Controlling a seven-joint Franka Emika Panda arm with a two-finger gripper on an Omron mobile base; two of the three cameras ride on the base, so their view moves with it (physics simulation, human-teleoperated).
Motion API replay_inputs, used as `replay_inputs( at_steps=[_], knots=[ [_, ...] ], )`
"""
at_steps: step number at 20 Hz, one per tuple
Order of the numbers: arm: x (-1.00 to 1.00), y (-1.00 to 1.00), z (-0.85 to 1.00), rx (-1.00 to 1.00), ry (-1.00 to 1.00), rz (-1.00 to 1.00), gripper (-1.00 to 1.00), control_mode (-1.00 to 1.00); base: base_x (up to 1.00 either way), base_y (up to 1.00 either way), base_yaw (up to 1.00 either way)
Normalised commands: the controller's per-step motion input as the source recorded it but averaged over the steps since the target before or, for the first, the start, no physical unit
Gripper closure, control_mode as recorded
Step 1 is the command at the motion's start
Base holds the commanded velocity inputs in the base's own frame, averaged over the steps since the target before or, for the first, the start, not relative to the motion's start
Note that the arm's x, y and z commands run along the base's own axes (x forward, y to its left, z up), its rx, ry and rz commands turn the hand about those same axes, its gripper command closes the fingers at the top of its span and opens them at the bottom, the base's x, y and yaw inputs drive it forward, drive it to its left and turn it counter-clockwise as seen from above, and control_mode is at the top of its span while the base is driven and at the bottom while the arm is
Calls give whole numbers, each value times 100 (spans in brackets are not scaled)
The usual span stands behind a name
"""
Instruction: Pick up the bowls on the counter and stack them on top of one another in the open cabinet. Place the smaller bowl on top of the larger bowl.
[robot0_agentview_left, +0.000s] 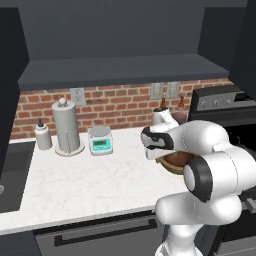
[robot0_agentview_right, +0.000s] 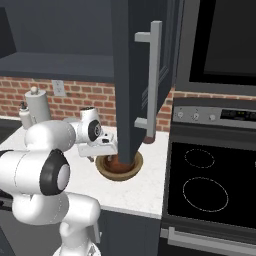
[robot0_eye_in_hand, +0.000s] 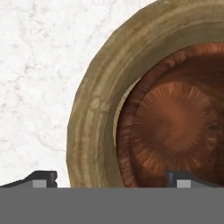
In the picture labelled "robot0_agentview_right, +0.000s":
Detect dark grey open wall cabinet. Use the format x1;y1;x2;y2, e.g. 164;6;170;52
0;0;116;84

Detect white wall outlet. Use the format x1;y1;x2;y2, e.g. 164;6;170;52
51;79;67;98

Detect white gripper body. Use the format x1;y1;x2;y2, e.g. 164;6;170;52
76;141;119;158

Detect small white black-capped bottle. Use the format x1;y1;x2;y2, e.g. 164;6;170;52
18;101;34;131

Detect small reddish-brown bowl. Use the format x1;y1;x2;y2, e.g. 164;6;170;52
143;134;156;145

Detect large white canister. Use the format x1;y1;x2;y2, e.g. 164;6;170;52
24;86;53;126

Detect grey cabinet door handle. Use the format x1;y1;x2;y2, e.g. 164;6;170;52
133;20;164;140

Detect dark grey cabinet door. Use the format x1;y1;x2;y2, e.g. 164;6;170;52
110;0;178;165

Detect steel oven door handle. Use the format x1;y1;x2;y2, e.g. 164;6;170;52
165;226;256;256

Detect dark grey base cabinets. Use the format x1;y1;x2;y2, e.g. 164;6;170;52
0;205;163;256

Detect large brown bowl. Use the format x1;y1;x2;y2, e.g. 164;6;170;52
95;150;145;182

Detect black and steel stove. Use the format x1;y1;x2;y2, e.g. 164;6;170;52
159;96;256;256

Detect black microwave oven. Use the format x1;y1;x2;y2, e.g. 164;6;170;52
174;0;256;97

